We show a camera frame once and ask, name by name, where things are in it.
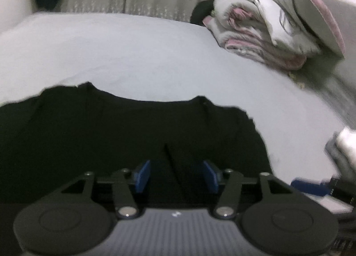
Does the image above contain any black t-shirt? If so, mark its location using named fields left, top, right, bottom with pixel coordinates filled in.
left=1, top=83, right=271, bottom=255

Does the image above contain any grey folded garment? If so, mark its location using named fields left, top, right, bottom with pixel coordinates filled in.
left=325, top=133, right=355, bottom=183

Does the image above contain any white folded garment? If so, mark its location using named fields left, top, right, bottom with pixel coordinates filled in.
left=336, top=127, right=356, bottom=166

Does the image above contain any grey quilted bedspread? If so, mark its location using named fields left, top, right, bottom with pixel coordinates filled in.
left=296, top=0, right=355, bottom=130

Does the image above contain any grey bed sheet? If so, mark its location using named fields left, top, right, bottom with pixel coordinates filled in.
left=1, top=13, right=344, bottom=183

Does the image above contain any folded floral duvet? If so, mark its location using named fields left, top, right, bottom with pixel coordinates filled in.
left=203, top=0, right=322, bottom=71

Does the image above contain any black item behind duvet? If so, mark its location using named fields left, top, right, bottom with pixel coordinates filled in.
left=190, top=0, right=214, bottom=26

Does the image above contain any pink grey pillow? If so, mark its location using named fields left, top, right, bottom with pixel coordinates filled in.
left=273, top=0, right=346, bottom=57

